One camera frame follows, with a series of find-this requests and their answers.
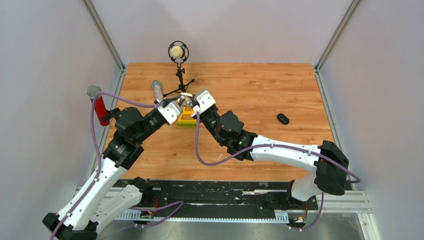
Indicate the red glitter microphone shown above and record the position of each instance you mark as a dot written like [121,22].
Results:
[99,107]

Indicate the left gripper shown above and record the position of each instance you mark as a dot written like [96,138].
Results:
[171,99]

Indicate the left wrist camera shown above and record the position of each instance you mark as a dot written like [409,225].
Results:
[170,111]

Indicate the black tripod stand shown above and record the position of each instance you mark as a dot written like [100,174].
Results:
[182,87]

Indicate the black earbud charging case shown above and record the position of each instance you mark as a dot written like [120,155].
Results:
[283,119]

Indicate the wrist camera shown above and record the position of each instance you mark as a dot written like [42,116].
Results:
[202,102]
[170,111]

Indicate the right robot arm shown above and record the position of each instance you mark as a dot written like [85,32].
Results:
[326,164]

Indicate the white earbud case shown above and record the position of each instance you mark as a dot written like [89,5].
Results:
[185,99]

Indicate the yellow green triangle toy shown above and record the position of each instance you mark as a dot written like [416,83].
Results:
[186,119]

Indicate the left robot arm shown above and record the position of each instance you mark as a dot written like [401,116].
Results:
[86,215]

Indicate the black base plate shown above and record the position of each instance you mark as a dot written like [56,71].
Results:
[225,199]

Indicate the cream microphone in shockmount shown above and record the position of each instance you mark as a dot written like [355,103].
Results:
[178,52]

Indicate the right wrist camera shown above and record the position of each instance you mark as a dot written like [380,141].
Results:
[202,102]

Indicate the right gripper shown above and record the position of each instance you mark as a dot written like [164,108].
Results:
[202,114]

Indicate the silver glitter microphone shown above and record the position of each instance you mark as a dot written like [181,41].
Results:
[157,90]

